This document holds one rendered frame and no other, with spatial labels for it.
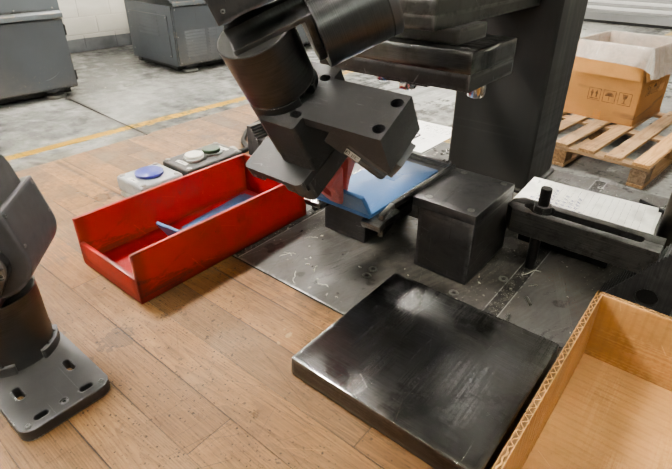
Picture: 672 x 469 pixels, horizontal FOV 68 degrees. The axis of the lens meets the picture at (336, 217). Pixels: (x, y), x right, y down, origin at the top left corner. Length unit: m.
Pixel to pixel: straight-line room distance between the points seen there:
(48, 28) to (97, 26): 2.36
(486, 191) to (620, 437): 0.27
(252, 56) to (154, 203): 0.35
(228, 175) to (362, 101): 0.39
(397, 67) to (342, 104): 0.16
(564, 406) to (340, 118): 0.28
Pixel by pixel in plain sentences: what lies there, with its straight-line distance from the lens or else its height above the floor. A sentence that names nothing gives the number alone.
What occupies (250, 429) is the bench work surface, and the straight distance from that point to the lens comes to 0.42.
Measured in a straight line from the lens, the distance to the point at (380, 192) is 0.54.
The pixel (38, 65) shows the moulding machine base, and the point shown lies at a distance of 5.05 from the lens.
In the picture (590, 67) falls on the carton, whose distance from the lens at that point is 3.88.
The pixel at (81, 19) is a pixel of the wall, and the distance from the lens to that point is 7.29.
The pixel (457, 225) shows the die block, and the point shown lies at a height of 0.97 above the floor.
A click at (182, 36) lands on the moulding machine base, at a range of 5.59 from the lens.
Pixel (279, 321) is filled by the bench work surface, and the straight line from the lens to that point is 0.50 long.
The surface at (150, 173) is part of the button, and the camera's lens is 0.76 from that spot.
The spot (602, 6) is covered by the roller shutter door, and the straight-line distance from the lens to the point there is 10.06.
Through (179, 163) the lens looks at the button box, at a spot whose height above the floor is 0.93.
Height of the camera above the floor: 1.23
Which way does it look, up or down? 29 degrees down
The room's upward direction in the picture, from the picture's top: straight up
